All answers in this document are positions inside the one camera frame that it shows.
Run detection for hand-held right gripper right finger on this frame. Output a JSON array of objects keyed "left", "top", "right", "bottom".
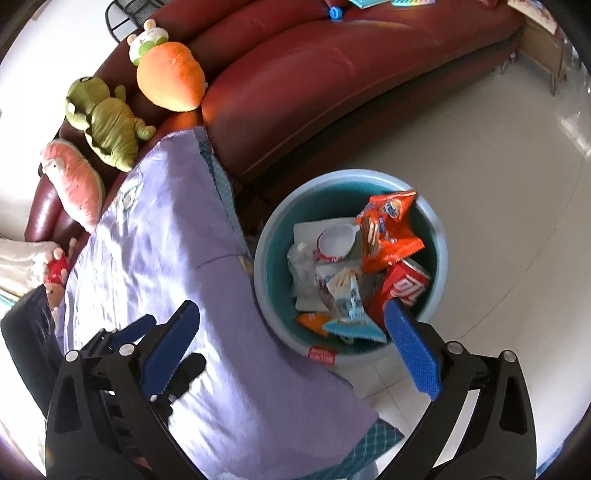
[{"left": 385, "top": 298, "right": 539, "bottom": 480}]

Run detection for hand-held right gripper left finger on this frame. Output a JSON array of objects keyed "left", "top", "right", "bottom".
[{"left": 44, "top": 300, "right": 218, "bottom": 480}]

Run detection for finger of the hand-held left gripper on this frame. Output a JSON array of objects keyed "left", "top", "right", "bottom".
[
  {"left": 150, "top": 353, "right": 207, "bottom": 407},
  {"left": 85, "top": 315, "right": 158, "bottom": 365}
]

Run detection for red cola can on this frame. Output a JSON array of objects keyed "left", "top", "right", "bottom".
[{"left": 376, "top": 258, "right": 432, "bottom": 326}]

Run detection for light blue packet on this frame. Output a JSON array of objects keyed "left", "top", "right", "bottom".
[{"left": 322, "top": 272, "right": 387, "bottom": 344}]

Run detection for teal plastic bucket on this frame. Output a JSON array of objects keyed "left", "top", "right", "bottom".
[{"left": 253, "top": 169, "right": 450, "bottom": 365}]

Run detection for red orange snack packet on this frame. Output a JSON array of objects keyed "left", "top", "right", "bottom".
[{"left": 355, "top": 190, "right": 424, "bottom": 273}]

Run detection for white plastic cup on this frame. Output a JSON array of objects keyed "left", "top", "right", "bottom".
[{"left": 314, "top": 223, "right": 361, "bottom": 264}]

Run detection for clear plastic bag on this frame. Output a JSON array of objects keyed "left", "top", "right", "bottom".
[{"left": 287, "top": 242, "right": 324, "bottom": 298}]

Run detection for white paper sheet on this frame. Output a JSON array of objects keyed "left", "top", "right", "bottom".
[{"left": 293, "top": 220, "right": 333, "bottom": 312}]

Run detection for brown teddy bear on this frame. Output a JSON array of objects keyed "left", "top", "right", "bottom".
[{"left": 42, "top": 237, "right": 79, "bottom": 310}]

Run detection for white rabbit plush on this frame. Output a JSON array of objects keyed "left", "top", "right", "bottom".
[{"left": 0, "top": 237, "right": 56, "bottom": 296}]

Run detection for purple floral blanket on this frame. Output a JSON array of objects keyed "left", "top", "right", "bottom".
[{"left": 58, "top": 127, "right": 404, "bottom": 480}]

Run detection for pink carrot plush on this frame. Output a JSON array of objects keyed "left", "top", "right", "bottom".
[{"left": 39, "top": 140, "right": 106, "bottom": 234}]

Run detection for green dinosaur plush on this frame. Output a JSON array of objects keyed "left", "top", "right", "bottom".
[{"left": 65, "top": 77, "right": 157, "bottom": 172}]

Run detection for orange carrot plush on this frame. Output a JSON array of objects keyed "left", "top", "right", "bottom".
[{"left": 128, "top": 19, "right": 205, "bottom": 112}]

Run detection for dark red leather sofa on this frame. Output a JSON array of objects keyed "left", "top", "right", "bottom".
[{"left": 24, "top": 0, "right": 525, "bottom": 245}]

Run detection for black metal rack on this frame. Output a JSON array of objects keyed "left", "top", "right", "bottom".
[{"left": 104, "top": 0, "right": 162, "bottom": 42}]

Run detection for wooden cabinet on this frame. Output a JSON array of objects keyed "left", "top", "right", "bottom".
[{"left": 508, "top": 0, "right": 575, "bottom": 95}]

